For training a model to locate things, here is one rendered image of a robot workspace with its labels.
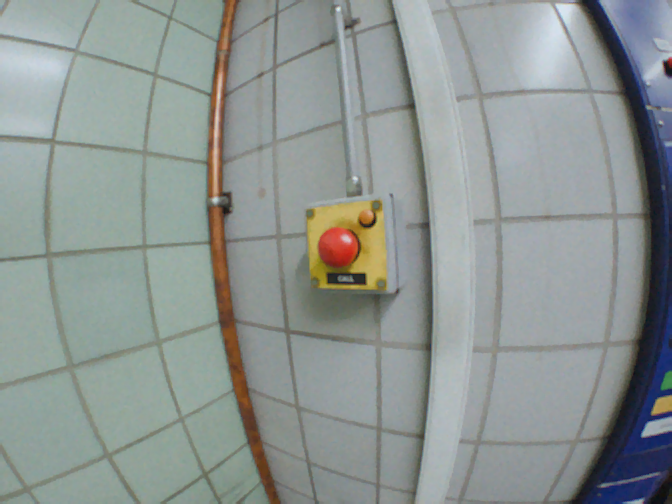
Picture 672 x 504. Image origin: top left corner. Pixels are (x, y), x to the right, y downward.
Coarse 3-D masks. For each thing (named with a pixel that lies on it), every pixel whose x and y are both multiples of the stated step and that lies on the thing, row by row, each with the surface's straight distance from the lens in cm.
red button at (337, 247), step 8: (328, 232) 25; (336, 232) 24; (344, 232) 24; (320, 240) 25; (328, 240) 24; (336, 240) 24; (344, 240) 24; (352, 240) 24; (320, 248) 25; (328, 248) 24; (336, 248) 24; (344, 248) 24; (352, 248) 24; (320, 256) 25; (328, 256) 24; (336, 256) 24; (344, 256) 24; (352, 256) 24; (328, 264) 25; (336, 264) 24; (344, 264) 24
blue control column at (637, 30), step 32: (608, 0) 49; (640, 0) 54; (608, 32) 46; (640, 32) 48; (640, 64) 43; (640, 96) 41; (640, 128) 41; (640, 352) 43; (640, 384) 43; (608, 448) 50; (608, 480) 53; (640, 480) 59
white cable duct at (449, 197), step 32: (416, 0) 44; (416, 32) 40; (416, 64) 36; (416, 96) 34; (448, 96) 33; (448, 128) 32; (448, 160) 30; (448, 192) 30; (448, 224) 29; (448, 256) 30; (448, 288) 30; (448, 320) 31; (448, 352) 33; (448, 384) 35; (448, 416) 38; (448, 448) 42; (448, 480) 47
